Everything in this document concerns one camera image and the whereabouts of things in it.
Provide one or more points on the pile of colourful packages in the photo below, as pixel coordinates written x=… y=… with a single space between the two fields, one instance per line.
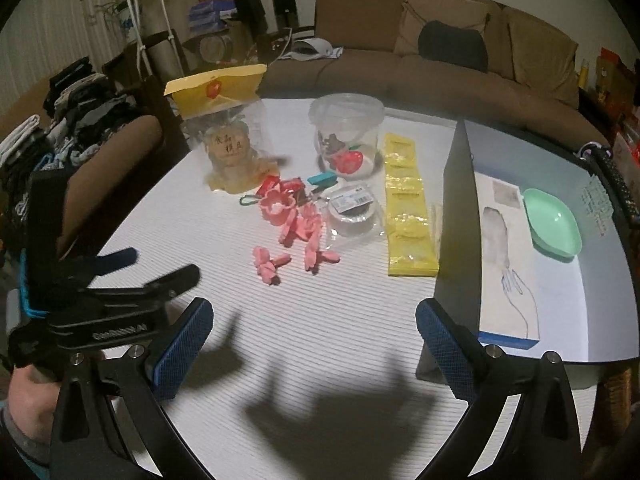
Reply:
x=610 y=80

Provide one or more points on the clear bag with yellow header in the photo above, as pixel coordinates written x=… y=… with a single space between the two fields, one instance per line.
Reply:
x=220 y=87

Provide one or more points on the person's left forearm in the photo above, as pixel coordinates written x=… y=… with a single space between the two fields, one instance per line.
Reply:
x=15 y=452

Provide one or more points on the pile of clothing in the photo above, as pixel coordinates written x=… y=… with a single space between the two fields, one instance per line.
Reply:
x=75 y=120

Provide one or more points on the tan sofa cushion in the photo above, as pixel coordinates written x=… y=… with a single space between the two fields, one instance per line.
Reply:
x=540 y=45
x=440 y=7

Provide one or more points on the teal clip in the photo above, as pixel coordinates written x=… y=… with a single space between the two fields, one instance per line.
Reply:
x=322 y=179

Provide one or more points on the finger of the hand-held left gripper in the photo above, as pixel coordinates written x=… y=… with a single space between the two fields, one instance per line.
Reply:
x=112 y=261
x=165 y=282

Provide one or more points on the green keyring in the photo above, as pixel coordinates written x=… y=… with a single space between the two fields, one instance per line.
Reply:
x=250 y=196

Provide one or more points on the yellow packet strip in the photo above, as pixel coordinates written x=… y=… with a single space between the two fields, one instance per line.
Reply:
x=407 y=255

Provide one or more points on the glass jar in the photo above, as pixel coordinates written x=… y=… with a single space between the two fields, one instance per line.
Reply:
x=215 y=49

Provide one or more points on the black speaker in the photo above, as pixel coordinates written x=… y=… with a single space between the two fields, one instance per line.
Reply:
x=284 y=5
x=250 y=10

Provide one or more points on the pink candies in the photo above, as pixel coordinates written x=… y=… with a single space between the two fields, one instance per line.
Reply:
x=265 y=267

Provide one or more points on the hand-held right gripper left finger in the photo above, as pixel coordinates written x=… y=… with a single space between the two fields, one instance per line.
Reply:
x=186 y=345

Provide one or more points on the red snack packet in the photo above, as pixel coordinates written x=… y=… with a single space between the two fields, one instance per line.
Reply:
x=280 y=184

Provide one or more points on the white garment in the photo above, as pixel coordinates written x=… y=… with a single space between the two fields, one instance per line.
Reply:
x=312 y=49

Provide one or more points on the grey box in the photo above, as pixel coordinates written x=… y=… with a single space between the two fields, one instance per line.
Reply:
x=457 y=235

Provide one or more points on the wooden chair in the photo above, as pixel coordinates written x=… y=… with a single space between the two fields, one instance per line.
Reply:
x=160 y=55

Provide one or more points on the clear plastic bucket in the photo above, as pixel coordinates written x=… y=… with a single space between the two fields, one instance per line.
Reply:
x=345 y=160

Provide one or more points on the brown sofa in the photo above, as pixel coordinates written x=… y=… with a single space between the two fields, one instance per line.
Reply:
x=350 y=75

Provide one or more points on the stack of blue boxes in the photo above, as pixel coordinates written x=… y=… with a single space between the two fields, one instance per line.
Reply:
x=210 y=15

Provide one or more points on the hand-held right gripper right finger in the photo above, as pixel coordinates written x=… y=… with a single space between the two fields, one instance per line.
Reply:
x=444 y=347

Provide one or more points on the brown armchair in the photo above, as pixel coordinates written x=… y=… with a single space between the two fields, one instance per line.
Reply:
x=125 y=140

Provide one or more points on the potted plant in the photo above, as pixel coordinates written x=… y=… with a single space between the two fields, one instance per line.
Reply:
x=120 y=10

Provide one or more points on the black cushion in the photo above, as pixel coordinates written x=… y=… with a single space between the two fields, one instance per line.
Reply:
x=452 y=45

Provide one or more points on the green dish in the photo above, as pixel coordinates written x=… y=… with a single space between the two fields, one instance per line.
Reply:
x=552 y=225

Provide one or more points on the white printed carton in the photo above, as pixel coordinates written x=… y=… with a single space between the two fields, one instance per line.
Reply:
x=505 y=280

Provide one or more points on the person's left hand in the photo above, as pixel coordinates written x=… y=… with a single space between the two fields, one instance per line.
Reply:
x=25 y=395

